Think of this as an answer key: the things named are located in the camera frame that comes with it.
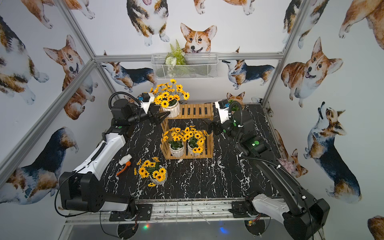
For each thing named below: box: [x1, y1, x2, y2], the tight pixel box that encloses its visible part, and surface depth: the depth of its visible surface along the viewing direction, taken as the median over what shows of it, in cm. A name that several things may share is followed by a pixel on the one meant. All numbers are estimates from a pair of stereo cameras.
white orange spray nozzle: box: [116, 154, 133, 176], surface depth 91 cm
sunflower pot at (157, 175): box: [134, 156, 168, 187], surface depth 75 cm
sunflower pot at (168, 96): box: [150, 78, 190, 118], surface depth 72 cm
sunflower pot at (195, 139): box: [182, 125, 209, 157], surface depth 83 cm
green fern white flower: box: [164, 39, 187, 67], surface depth 84 cm
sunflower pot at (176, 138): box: [163, 127, 186, 158], surface depth 87 cm
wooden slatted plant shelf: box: [160, 102, 214, 160], surface depth 85 cm
